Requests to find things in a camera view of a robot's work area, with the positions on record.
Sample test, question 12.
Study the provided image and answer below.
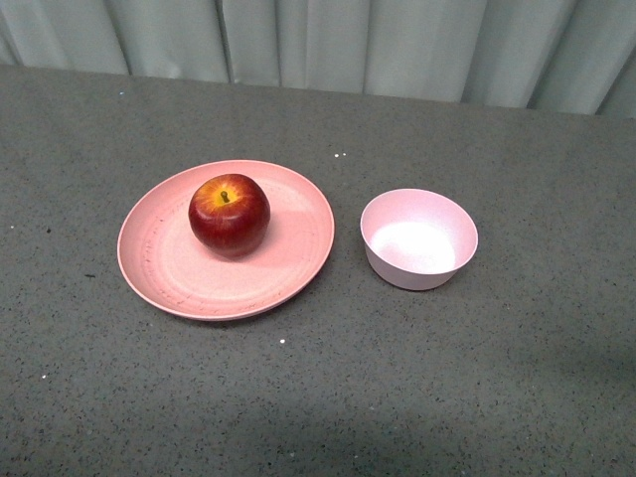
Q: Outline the white pleated curtain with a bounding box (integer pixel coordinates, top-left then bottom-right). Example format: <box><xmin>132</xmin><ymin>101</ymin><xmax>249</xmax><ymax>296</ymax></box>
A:
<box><xmin>1</xmin><ymin>1</ymin><xmax>635</xmax><ymax>118</ymax></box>

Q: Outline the red yellow apple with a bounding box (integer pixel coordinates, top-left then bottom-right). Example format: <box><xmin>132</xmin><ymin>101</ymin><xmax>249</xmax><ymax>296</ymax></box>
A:
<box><xmin>188</xmin><ymin>173</ymin><xmax>270</xmax><ymax>258</ymax></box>

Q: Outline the light pink bowl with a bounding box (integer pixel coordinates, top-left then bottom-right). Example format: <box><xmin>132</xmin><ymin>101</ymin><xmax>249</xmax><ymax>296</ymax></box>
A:
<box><xmin>360</xmin><ymin>189</ymin><xmax>479</xmax><ymax>291</ymax></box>

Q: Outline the pink round plate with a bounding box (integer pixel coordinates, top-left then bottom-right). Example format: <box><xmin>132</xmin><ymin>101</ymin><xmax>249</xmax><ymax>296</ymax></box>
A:
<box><xmin>117</xmin><ymin>159</ymin><xmax>335</xmax><ymax>321</ymax></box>

